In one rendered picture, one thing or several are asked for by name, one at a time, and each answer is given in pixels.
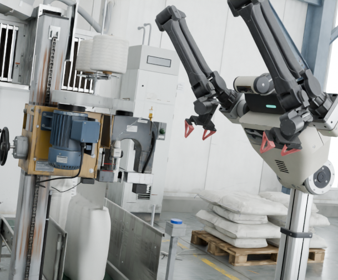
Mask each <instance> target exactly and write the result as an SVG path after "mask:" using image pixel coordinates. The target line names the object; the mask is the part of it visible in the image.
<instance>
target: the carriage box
mask: <svg viewBox="0 0 338 280"><path fill-rule="evenodd" d="M54 110H61V111H66V110H62V109H58V108H54V107H45V106H31V105H28V103H25V108H24V110H23V113H24V117H23V127H22V136H24V137H27V138H28V153H27V157H26V159H19V161H18V166H19V167H21V169H23V170H24V171H26V172H27V174H37V175H47V176H65V177H74V176H76V175H77V174H78V172H79V169H77V170H66V169H58V168H54V171H36V161H48V153H49V147H52V144H50V137H51V131H43V130H41V119H42V112H43V111H47V112H54ZM74 112H75V111H74ZM79 113H86V114H88V117H90V118H95V119H97V120H98V122H100V130H99V139H98V143H96V144H95V150H94V155H93V156H90V155H88V154H85V153H84V156H83V163H82V168H81V172H80V174H79V176H78V177H84V178H96V177H97V168H98V159H99V150H100V141H101V136H102V127H103V118H104V113H98V112H91V111H85V112H79ZM27 114H31V115H34V118H33V128H32V132H30V131H28V130H26V122H27Z"/></svg>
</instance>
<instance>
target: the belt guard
mask: <svg viewBox="0 0 338 280"><path fill-rule="evenodd" d="M51 102H59V103H67V104H75V105H80V106H90V107H99V108H108V109H117V110H120V111H128V112H133V108H134V101H127V100H123V99H116V98H109V97H102V96H95V95H91V94H84V93H76V92H68V91H59V90H53V91H52V101H51Z"/></svg>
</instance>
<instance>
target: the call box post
mask: <svg viewBox="0 0 338 280"><path fill-rule="evenodd" d="M177 244H178V237H172V236H171V237H170V245H169V253H168V261H167V270H166V275H165V280H173V273H174V265H175V257H176V249H177Z"/></svg>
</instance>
